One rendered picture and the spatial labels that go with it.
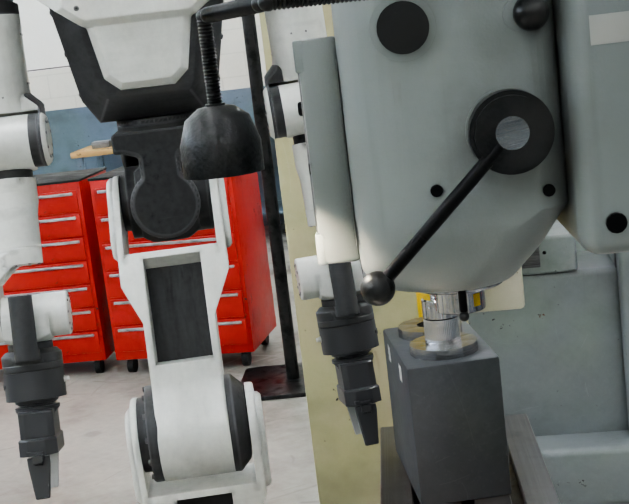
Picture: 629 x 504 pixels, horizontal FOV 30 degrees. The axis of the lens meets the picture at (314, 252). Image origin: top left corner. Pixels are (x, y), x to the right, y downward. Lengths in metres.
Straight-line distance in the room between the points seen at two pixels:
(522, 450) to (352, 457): 1.33
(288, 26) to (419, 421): 0.62
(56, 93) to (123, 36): 8.80
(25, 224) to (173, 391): 0.33
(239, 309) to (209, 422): 4.07
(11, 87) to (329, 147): 0.78
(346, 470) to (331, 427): 0.12
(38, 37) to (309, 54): 9.46
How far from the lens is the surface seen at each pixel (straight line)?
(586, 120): 1.01
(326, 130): 1.09
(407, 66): 1.01
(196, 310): 1.75
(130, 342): 5.97
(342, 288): 1.75
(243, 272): 5.72
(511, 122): 0.98
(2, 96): 1.78
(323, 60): 1.09
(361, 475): 3.04
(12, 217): 1.78
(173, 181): 1.74
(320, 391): 2.97
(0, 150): 1.75
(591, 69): 1.00
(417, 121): 1.01
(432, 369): 1.50
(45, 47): 10.51
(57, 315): 1.76
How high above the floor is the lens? 1.55
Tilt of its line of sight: 10 degrees down
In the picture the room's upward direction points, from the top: 7 degrees counter-clockwise
